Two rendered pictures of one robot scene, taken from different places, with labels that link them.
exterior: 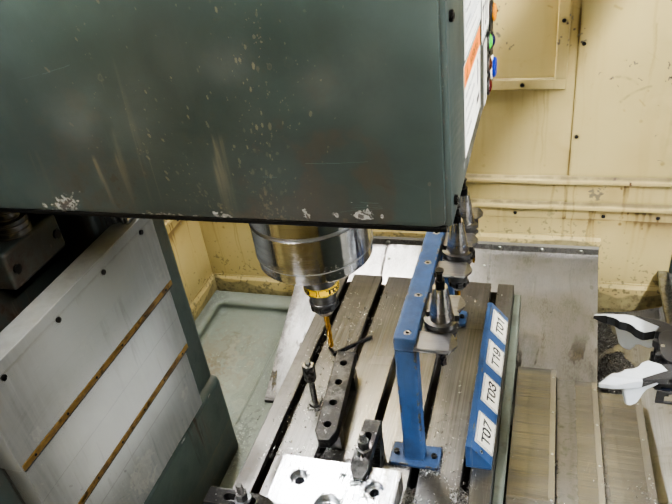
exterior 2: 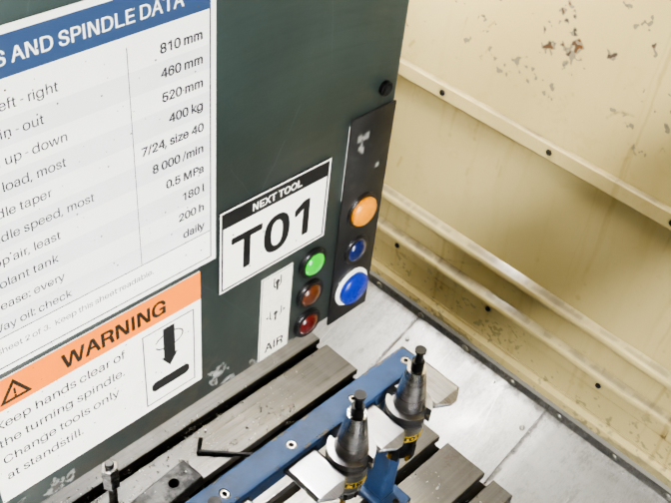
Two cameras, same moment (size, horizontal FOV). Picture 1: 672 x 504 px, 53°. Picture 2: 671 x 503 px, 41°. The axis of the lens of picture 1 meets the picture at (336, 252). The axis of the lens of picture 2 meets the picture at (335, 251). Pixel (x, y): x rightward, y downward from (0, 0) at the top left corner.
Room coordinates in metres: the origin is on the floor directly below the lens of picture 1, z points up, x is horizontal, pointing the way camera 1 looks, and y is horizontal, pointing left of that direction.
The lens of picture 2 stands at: (0.46, -0.44, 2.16)
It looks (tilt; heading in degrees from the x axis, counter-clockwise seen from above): 41 degrees down; 20
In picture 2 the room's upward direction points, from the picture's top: 7 degrees clockwise
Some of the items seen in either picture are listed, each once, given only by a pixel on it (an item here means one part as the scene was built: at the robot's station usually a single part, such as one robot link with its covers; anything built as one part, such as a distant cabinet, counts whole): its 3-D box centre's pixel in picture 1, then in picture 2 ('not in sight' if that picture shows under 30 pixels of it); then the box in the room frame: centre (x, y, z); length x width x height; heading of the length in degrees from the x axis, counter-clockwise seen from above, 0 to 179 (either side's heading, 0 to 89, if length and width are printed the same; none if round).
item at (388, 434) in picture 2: (461, 239); (379, 430); (1.18, -0.27, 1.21); 0.07 x 0.05 x 0.01; 69
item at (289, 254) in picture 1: (309, 215); not in sight; (0.76, 0.03, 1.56); 0.16 x 0.16 x 0.12
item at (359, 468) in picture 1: (366, 457); not in sight; (0.85, 0.00, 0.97); 0.13 x 0.03 x 0.15; 159
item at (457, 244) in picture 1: (457, 234); (353, 429); (1.13, -0.25, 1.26); 0.04 x 0.04 x 0.07
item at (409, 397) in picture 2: (463, 207); (412, 384); (1.23, -0.29, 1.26); 0.04 x 0.04 x 0.07
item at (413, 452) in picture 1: (411, 405); not in sight; (0.89, -0.10, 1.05); 0.10 x 0.05 x 0.30; 69
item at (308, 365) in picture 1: (311, 383); (112, 488); (1.07, 0.09, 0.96); 0.03 x 0.03 x 0.13
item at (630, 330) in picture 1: (624, 333); not in sight; (0.76, -0.42, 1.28); 0.09 x 0.03 x 0.06; 34
